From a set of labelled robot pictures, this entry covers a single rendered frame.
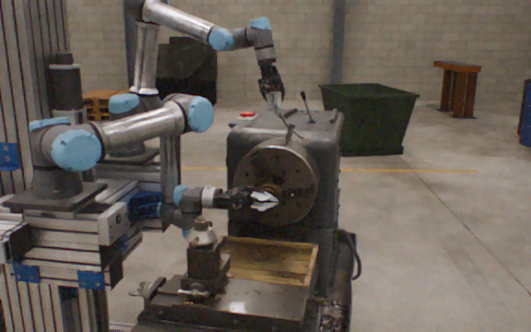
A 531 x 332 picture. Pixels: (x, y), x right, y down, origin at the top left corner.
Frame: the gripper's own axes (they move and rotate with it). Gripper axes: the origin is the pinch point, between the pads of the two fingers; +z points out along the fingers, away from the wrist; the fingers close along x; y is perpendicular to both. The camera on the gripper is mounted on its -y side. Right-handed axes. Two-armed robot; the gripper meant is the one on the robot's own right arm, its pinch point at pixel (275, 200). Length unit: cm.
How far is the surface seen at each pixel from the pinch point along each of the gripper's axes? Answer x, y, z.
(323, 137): 15.4, -32.9, 12.1
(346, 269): -55, -60, 23
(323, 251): -31.8, -30.3, 14.1
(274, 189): 2.9, -3.4, -1.0
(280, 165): 8.3, -15.1, -1.1
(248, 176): 3.1, -15.1, -13.4
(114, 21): 71, -914, -582
